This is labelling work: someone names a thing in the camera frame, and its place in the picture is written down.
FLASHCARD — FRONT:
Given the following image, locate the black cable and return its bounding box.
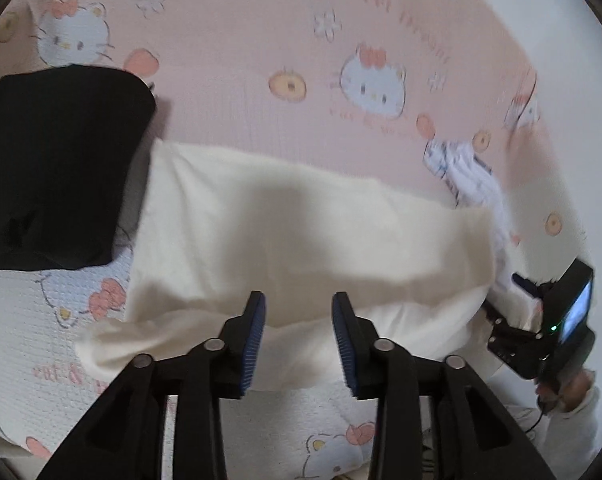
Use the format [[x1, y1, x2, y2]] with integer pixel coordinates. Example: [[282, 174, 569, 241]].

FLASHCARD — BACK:
[[523, 392, 554, 433]]

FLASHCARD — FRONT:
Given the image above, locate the black garment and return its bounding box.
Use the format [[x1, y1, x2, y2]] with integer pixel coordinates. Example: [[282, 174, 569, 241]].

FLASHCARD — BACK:
[[0, 65, 156, 273]]

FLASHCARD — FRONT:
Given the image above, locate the person's right forearm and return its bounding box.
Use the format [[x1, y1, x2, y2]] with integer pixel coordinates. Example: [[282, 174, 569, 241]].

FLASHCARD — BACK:
[[506, 385, 602, 480]]

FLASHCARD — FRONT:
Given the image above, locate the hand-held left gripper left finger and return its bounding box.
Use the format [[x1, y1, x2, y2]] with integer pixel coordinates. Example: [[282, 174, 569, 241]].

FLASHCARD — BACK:
[[38, 290, 266, 480]]

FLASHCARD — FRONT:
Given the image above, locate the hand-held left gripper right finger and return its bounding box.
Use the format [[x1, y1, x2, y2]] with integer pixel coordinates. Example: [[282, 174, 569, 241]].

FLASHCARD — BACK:
[[332, 291, 556, 480]]

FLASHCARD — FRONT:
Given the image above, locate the person's right hand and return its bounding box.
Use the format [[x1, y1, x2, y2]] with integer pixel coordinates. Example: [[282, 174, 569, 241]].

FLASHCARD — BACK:
[[537, 371, 596, 413]]

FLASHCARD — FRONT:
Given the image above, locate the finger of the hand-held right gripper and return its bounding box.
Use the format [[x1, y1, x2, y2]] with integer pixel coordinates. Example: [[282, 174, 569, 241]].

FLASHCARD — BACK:
[[481, 300, 512, 333], [512, 272, 546, 303]]

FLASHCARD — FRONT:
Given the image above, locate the white garment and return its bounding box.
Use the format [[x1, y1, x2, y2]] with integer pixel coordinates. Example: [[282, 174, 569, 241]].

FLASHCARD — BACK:
[[423, 137, 544, 333]]

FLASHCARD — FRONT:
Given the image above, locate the cat print blanket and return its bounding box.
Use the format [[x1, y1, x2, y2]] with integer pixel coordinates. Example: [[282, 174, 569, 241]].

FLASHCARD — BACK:
[[0, 0, 589, 480]]

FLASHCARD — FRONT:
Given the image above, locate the cream and pink shirt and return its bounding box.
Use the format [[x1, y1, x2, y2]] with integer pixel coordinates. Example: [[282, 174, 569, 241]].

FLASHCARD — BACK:
[[76, 140, 496, 393]]

